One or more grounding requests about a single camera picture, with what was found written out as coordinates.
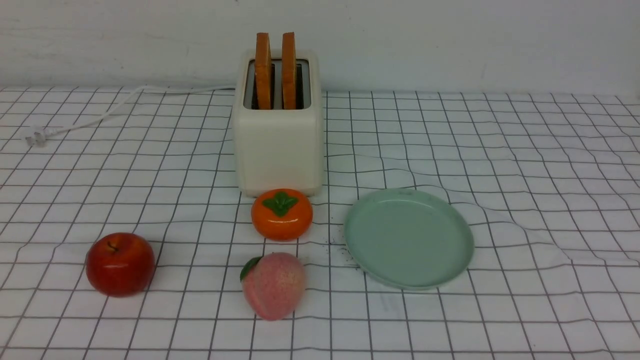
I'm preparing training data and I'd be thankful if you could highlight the toast slice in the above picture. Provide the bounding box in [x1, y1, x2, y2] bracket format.
[254, 32, 273, 110]
[281, 32, 297, 110]

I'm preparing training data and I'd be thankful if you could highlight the white two-slot toaster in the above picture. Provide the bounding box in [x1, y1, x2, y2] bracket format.
[230, 48, 326, 198]

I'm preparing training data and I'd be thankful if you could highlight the orange persimmon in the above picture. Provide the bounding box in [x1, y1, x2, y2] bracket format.
[250, 188, 314, 242]

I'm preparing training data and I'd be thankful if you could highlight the light green plate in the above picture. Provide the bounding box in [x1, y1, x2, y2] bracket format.
[343, 188, 475, 291]

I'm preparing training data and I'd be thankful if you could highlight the pink peach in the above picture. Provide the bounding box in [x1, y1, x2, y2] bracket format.
[240, 251, 307, 321]

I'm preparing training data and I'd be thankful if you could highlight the red apple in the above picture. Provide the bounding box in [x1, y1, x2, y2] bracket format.
[86, 232, 156, 297]

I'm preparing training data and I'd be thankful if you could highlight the white power cable with plug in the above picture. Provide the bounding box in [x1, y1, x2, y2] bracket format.
[25, 85, 237, 147]

